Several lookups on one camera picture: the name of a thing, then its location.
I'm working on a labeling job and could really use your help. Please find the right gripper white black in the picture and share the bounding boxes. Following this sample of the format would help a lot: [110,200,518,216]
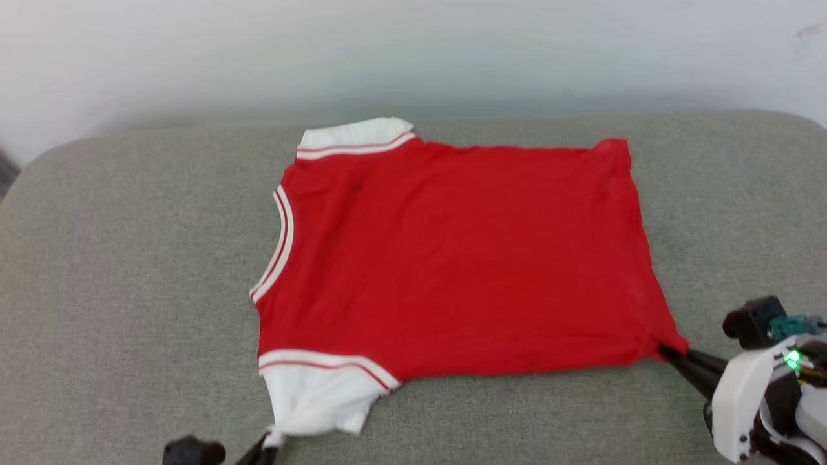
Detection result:
[658,336,827,464]

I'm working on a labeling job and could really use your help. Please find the grey fabric sofa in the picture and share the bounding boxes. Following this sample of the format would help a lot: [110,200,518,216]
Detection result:
[0,110,827,465]

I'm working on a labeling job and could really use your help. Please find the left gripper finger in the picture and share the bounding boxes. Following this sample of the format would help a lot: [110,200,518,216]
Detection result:
[234,433,280,465]

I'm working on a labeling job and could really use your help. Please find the teal right camera connector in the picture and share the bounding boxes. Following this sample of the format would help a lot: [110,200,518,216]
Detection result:
[769,315,827,341]

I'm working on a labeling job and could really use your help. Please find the red shirt white trim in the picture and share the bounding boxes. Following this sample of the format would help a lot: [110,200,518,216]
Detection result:
[249,116,690,450]

